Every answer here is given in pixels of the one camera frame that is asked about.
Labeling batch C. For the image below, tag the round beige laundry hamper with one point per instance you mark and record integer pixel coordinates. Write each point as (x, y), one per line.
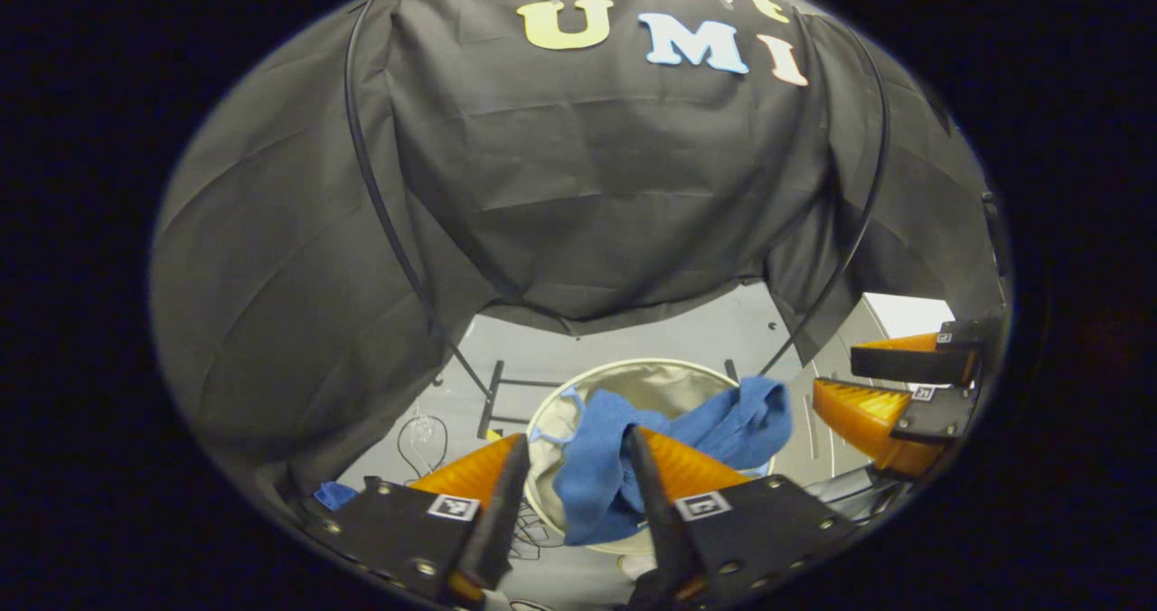
(651, 385)

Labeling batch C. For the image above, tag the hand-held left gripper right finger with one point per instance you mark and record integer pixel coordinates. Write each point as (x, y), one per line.
(664, 530)

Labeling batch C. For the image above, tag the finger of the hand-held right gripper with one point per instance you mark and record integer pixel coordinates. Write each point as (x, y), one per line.
(904, 365)
(940, 412)

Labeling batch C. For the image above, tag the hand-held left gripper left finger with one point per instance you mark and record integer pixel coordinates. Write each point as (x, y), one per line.
(497, 530)

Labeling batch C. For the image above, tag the small blue cloth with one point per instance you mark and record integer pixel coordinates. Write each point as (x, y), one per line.
(336, 495)

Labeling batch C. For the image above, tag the black metal clothes rack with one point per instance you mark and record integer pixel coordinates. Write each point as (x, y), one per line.
(491, 394)

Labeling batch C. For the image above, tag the black backdrop cloth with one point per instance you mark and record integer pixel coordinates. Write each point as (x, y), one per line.
(587, 186)

